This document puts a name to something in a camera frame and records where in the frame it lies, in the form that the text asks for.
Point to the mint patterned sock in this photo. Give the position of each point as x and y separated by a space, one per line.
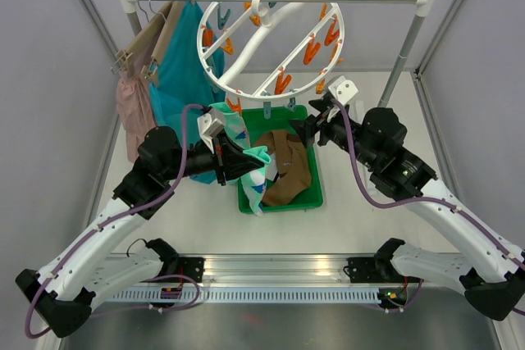
234 125
255 191

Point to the teal shirt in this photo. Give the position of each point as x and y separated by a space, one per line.
181 77

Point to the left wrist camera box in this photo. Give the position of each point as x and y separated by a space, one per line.
210 125

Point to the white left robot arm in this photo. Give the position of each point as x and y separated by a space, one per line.
64 293

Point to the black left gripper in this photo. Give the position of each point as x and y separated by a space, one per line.
230 159

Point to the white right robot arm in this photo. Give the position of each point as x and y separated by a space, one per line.
388 175

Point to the beige wooden hanger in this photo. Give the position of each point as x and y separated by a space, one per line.
145 35
151 71

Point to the green plastic tray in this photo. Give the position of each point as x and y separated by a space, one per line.
258 125

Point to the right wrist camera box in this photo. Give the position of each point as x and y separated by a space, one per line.
342 89

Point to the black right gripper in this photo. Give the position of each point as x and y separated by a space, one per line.
307 128

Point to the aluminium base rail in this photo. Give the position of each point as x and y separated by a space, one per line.
279 270

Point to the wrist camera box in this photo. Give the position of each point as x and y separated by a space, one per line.
342 89
210 125

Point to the white round clip hanger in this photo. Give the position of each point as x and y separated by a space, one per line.
301 69

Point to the pink garment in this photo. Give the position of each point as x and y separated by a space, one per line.
133 104

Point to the white slotted cable duct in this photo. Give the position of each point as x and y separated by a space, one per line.
259 295

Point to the brown ribbed sock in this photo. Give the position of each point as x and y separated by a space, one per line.
293 171

